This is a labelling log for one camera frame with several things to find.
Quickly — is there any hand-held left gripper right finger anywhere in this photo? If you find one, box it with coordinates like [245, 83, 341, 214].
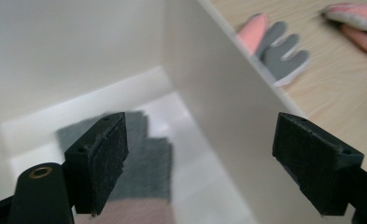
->
[272, 112, 365, 217]

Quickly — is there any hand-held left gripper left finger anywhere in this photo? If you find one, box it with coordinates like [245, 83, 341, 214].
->
[64, 112, 129, 217]

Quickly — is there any grey knit glove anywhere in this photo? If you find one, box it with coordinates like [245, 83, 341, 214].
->
[56, 110, 175, 224]

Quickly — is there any pink padded glove grey palm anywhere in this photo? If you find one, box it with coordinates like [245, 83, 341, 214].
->
[236, 12, 311, 88]
[320, 2, 367, 60]

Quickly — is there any white storage box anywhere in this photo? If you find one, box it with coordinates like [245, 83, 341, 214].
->
[0, 0, 360, 224]

